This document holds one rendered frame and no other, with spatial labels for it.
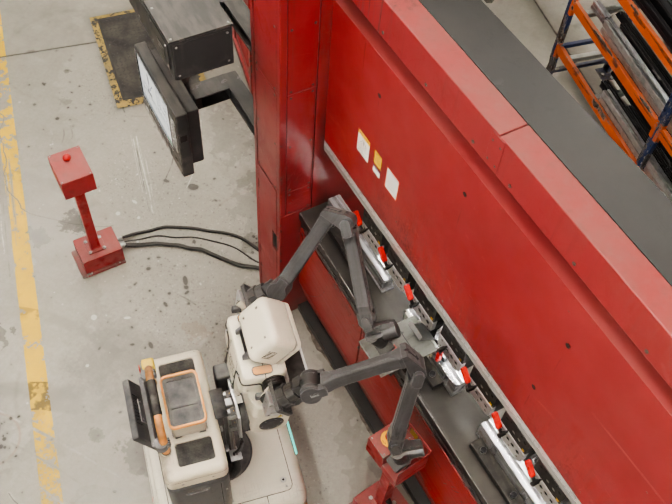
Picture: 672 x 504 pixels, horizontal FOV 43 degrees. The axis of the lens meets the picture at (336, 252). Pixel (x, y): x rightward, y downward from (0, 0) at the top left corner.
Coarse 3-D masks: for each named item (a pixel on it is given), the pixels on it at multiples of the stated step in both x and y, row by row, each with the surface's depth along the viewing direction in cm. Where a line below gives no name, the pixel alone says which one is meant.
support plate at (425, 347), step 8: (408, 320) 350; (416, 320) 350; (400, 328) 347; (408, 328) 348; (400, 336) 345; (408, 336) 345; (360, 344) 342; (368, 344) 342; (408, 344) 343; (416, 344) 344; (424, 344) 344; (432, 344) 344; (368, 352) 340; (376, 352) 341; (424, 352) 342; (432, 352) 342
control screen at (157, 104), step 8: (144, 72) 349; (144, 80) 355; (144, 88) 362; (152, 88) 346; (152, 96) 352; (160, 96) 337; (152, 104) 359; (160, 104) 343; (160, 112) 349; (160, 120) 356; (168, 120) 340; (168, 128) 346; (168, 136) 353
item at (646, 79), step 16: (608, 16) 503; (624, 16) 507; (608, 32) 494; (624, 32) 497; (640, 32) 503; (624, 48) 482; (640, 48) 489; (624, 64) 485; (640, 64) 476; (656, 64) 481; (640, 80) 474; (656, 80) 474; (656, 96) 463; (656, 112) 466
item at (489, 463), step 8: (480, 440) 332; (472, 448) 331; (488, 448) 330; (480, 456) 328; (488, 456) 328; (488, 464) 327; (496, 464) 327; (488, 472) 326; (496, 472) 325; (504, 472) 325; (496, 480) 323; (504, 480) 323; (504, 488) 322; (512, 488) 322; (504, 496) 321; (520, 496) 320
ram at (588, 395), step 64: (384, 64) 284; (384, 128) 302; (448, 128) 267; (384, 192) 324; (448, 192) 277; (448, 256) 296; (512, 256) 256; (512, 320) 272; (576, 320) 238; (512, 384) 289; (576, 384) 251; (640, 384) 222; (576, 448) 266; (640, 448) 234
